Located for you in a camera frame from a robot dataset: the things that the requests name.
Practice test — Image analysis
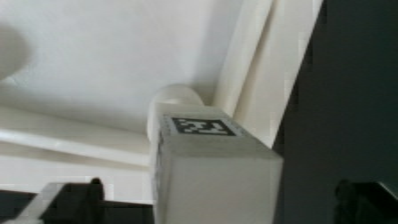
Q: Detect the white table leg with tag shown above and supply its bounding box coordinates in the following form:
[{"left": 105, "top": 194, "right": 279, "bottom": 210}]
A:
[{"left": 148, "top": 84, "right": 285, "bottom": 224}]

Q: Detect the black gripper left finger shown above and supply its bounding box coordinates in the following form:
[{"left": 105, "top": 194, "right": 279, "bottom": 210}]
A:
[{"left": 0, "top": 178, "right": 155, "bottom": 224}]

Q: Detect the white square tabletop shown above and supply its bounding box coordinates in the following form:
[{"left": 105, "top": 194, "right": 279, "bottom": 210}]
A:
[{"left": 0, "top": 0, "right": 324, "bottom": 206}]

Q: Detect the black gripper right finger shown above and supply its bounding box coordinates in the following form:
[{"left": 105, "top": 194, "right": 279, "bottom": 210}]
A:
[{"left": 334, "top": 180, "right": 398, "bottom": 224}]

